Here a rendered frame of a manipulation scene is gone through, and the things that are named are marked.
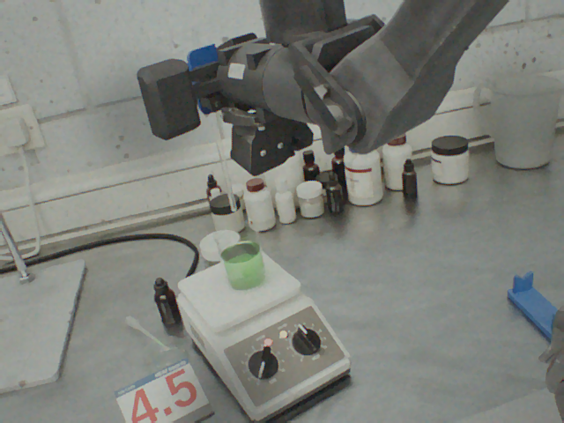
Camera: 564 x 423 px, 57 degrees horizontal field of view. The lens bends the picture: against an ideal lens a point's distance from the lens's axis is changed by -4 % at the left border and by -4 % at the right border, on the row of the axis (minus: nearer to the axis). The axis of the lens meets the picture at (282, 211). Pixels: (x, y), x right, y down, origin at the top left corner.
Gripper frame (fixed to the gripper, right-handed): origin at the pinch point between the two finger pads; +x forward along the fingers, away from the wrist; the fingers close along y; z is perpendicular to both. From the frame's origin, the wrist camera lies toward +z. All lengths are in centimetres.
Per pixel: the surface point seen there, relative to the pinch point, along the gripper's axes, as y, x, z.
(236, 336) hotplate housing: -5.7, -3.1, 28.0
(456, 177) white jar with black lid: 49, 6, 34
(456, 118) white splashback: 63, 15, 28
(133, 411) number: -18.6, 0.5, 32.6
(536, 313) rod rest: 23.7, -22.9, 33.7
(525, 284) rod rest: 26.9, -19.7, 32.6
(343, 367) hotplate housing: 1.7, -11.8, 32.8
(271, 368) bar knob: -5.2, -8.2, 30.1
